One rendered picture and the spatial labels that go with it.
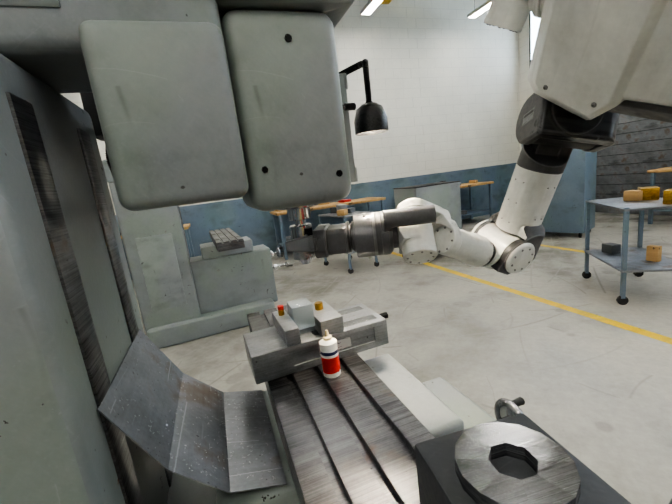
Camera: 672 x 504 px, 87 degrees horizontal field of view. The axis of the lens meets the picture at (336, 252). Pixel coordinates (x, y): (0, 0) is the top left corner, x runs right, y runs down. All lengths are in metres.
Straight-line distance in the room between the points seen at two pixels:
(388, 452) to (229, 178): 0.50
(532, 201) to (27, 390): 0.88
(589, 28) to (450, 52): 8.88
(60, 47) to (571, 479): 0.73
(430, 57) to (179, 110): 8.68
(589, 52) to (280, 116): 0.45
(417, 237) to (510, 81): 9.86
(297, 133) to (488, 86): 9.44
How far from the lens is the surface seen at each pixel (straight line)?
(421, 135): 8.66
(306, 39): 0.67
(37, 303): 0.54
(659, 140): 8.64
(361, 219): 0.69
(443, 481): 0.35
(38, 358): 0.55
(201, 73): 0.61
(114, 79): 0.61
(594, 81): 0.65
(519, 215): 0.86
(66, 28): 0.65
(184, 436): 0.77
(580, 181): 6.51
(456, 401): 1.11
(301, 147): 0.63
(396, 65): 8.66
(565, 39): 0.65
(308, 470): 0.65
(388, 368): 1.01
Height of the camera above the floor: 1.35
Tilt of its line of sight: 12 degrees down
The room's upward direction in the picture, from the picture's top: 7 degrees counter-clockwise
